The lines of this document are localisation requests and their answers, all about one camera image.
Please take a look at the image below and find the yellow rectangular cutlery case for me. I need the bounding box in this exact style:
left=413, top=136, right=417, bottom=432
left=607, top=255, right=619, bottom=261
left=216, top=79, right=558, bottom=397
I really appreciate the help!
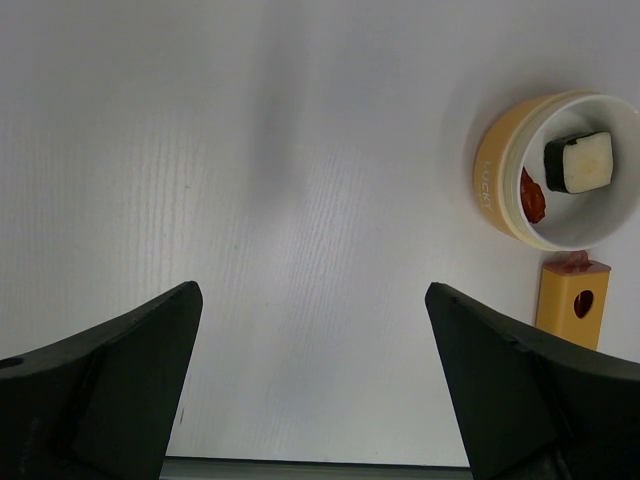
left=535, top=250, right=611, bottom=350

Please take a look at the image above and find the aluminium front rail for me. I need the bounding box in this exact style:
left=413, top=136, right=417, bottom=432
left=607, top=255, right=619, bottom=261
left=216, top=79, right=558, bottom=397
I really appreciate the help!
left=160, top=457, right=472, bottom=479

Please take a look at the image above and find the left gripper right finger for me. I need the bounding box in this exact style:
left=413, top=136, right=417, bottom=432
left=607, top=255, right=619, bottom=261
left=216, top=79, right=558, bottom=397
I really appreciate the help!
left=425, top=283, right=639, bottom=479

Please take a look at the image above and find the orange red food piece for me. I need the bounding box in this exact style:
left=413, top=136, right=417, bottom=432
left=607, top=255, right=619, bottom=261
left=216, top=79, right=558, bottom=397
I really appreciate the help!
left=520, top=169, right=546, bottom=224

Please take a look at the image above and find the round yellow lunch bowl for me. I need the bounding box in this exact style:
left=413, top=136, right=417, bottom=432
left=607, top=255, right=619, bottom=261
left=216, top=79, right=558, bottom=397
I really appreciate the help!
left=472, top=90, right=639, bottom=252

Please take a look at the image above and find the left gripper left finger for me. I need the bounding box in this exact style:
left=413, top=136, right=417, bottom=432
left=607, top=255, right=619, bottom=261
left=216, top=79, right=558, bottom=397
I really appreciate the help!
left=1, top=281, right=203, bottom=479

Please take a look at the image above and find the rice roll with seaweed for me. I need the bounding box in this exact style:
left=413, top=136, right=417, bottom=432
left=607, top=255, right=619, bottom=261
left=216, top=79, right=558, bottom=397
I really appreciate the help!
left=544, top=131, right=614, bottom=195

